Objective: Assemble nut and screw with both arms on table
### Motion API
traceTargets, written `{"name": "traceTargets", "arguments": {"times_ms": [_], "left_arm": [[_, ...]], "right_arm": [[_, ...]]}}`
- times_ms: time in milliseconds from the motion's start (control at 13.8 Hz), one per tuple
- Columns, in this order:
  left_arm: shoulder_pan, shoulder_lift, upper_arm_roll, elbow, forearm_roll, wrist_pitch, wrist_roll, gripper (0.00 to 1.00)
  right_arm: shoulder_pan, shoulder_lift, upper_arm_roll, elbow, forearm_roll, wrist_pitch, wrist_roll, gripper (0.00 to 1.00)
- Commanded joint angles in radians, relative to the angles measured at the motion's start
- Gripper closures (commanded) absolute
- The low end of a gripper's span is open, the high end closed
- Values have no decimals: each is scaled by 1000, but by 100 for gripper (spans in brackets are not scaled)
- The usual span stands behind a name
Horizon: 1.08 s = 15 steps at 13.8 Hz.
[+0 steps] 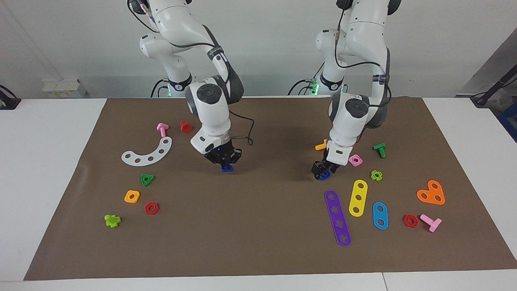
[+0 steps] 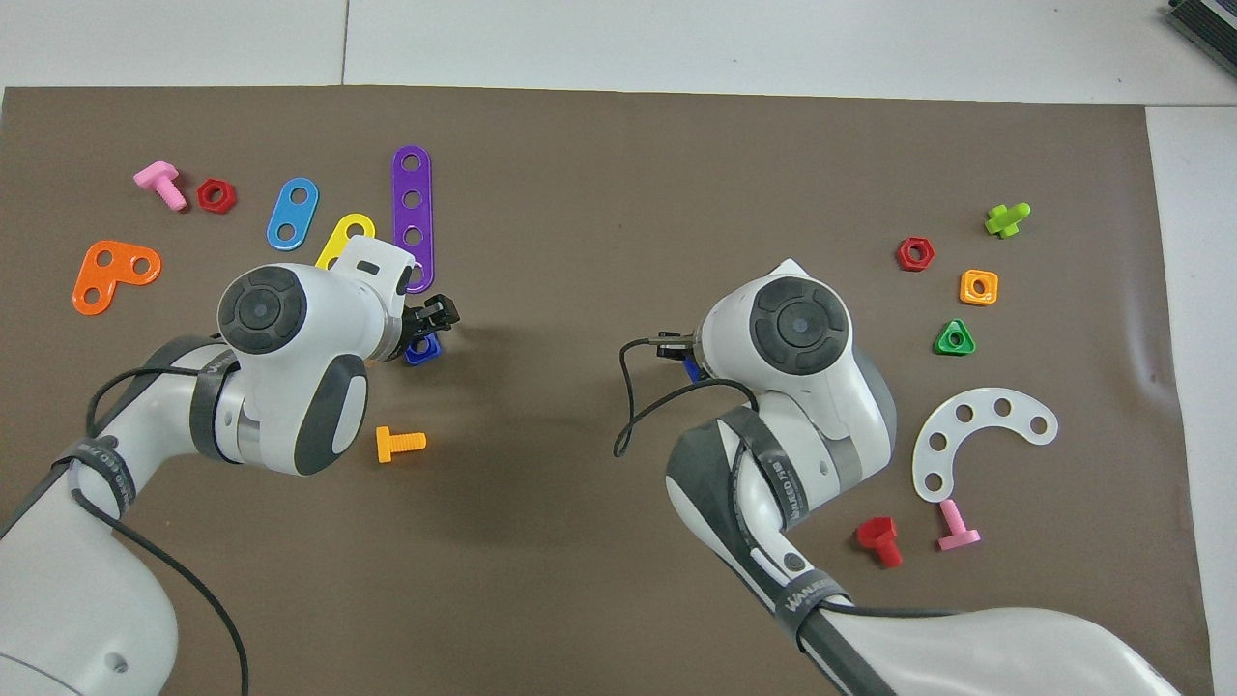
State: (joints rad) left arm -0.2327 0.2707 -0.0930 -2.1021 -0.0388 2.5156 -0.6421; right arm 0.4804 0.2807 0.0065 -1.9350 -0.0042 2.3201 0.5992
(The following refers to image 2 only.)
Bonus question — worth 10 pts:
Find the brown table mat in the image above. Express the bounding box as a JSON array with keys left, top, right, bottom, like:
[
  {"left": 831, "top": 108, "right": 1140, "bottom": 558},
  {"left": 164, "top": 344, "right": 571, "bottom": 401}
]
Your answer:
[{"left": 0, "top": 85, "right": 1214, "bottom": 696}]

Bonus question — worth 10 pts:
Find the purple four-hole plastic strip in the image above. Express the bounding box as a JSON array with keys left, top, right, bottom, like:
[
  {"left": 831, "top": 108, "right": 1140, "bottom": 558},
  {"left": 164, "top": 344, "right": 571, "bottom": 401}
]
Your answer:
[{"left": 391, "top": 145, "right": 435, "bottom": 293}]

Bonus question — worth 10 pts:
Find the orange-yellow plastic screw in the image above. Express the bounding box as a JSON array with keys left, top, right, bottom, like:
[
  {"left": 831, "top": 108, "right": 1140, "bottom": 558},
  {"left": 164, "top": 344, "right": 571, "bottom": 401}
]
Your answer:
[{"left": 376, "top": 426, "right": 427, "bottom": 464}]

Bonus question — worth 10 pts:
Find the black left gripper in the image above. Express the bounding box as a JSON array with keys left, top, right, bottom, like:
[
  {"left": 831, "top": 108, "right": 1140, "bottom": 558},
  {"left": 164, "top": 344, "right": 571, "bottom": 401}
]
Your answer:
[{"left": 390, "top": 293, "right": 461, "bottom": 361}]

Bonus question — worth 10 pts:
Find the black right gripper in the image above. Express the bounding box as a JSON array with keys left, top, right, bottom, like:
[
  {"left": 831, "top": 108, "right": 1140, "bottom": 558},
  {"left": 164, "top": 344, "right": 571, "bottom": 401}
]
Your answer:
[{"left": 655, "top": 332, "right": 701, "bottom": 372}]

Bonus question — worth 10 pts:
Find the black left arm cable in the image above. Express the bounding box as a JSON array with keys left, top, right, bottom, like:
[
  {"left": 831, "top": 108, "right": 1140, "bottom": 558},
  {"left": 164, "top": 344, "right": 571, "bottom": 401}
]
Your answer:
[{"left": 68, "top": 358, "right": 252, "bottom": 696}]

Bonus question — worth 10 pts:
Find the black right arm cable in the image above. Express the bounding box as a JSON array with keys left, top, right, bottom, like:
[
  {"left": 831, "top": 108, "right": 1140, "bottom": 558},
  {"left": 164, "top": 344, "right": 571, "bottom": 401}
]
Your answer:
[{"left": 613, "top": 336, "right": 967, "bottom": 620}]

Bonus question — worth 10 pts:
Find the lime green plastic screw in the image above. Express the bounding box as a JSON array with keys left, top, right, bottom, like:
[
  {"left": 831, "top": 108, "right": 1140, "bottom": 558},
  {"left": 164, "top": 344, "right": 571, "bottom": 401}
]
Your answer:
[{"left": 984, "top": 202, "right": 1032, "bottom": 239}]

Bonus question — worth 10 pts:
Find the orange heart-shaped three-hole plate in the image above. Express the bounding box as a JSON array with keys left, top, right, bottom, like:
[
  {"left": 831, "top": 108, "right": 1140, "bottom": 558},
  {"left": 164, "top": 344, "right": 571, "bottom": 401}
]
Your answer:
[{"left": 72, "top": 240, "right": 162, "bottom": 317}]

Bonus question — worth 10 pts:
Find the red plastic screw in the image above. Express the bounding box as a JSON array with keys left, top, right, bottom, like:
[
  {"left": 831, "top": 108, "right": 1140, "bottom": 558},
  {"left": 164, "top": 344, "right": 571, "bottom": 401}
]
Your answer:
[{"left": 856, "top": 516, "right": 904, "bottom": 568}]

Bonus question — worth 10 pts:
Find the yellow three-hole plastic strip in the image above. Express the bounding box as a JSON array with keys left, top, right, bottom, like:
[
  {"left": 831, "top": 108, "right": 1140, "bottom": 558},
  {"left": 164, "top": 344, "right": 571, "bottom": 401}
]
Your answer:
[{"left": 315, "top": 214, "right": 376, "bottom": 272}]

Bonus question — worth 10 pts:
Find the pink plastic screw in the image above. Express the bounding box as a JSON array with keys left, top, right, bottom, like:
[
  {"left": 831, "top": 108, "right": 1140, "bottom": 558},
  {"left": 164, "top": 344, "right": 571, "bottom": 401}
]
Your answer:
[
  {"left": 937, "top": 499, "right": 982, "bottom": 552},
  {"left": 133, "top": 161, "right": 187, "bottom": 212}
]

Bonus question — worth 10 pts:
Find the black electronic device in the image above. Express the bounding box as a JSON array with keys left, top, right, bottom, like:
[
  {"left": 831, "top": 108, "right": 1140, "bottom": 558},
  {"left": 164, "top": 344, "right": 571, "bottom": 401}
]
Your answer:
[{"left": 1165, "top": 0, "right": 1237, "bottom": 54}]

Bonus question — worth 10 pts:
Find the blue two-hole plastic strip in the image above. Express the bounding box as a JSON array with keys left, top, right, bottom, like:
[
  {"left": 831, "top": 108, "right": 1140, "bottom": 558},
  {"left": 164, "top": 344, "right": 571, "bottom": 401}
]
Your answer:
[{"left": 267, "top": 178, "right": 320, "bottom": 251}]

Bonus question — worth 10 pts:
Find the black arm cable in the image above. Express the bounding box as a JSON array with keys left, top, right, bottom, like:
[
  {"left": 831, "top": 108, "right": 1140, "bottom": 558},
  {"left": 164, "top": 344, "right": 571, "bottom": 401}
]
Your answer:
[
  {"left": 68, "top": 358, "right": 252, "bottom": 696},
  {"left": 613, "top": 336, "right": 967, "bottom": 620}
]

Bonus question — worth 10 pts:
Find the white curved five-hole plate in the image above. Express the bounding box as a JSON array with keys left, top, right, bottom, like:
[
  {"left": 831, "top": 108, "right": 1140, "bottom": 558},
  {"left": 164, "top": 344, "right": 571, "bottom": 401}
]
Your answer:
[{"left": 911, "top": 387, "right": 1059, "bottom": 504}]

